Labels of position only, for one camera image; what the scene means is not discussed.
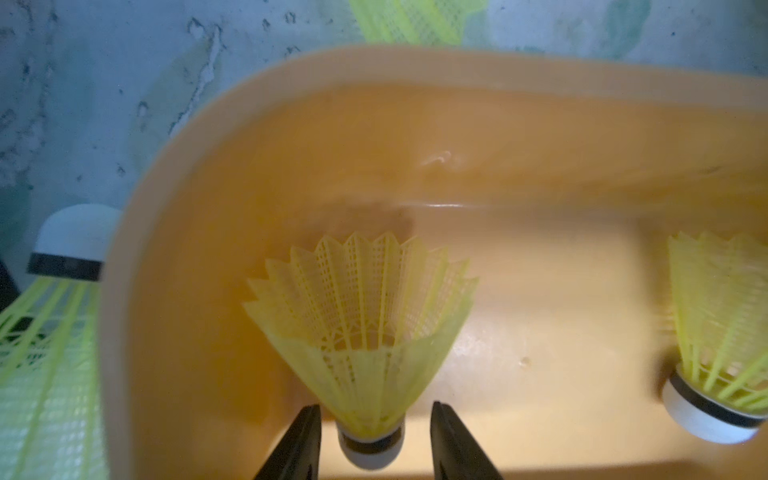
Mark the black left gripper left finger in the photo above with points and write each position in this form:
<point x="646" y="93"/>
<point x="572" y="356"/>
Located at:
<point x="296" y="456"/>

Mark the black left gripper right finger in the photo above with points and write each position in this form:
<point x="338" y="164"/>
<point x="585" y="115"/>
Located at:
<point x="455" y="452"/>

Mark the orange plastic storage box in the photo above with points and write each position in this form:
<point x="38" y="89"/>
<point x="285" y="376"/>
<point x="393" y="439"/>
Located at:
<point x="557" y="180"/>

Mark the yellow-green shuttlecock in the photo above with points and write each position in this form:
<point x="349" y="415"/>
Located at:
<point x="51" y="409"/>
<point x="718" y="389"/>
<point x="365" y="324"/>
<point x="414" y="22"/>

